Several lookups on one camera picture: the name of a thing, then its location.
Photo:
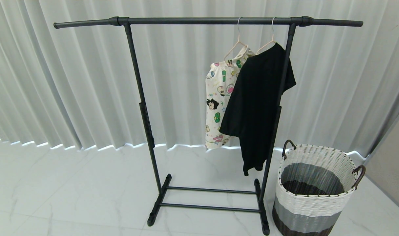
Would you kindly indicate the cream printed garment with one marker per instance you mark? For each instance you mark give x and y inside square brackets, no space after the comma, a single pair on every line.
[216,108]

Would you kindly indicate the black garment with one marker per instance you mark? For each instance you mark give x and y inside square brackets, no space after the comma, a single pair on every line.
[255,108]

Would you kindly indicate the pink clothes hanger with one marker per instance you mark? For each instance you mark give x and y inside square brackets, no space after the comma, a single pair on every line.
[233,50]
[265,47]

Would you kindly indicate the black clothes rack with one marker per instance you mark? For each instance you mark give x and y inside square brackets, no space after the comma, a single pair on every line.
[186,20]

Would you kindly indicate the white laundry basket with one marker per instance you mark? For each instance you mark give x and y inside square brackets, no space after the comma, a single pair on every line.
[311,209]

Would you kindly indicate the white curtain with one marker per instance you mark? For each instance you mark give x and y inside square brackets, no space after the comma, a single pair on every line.
[71,82]

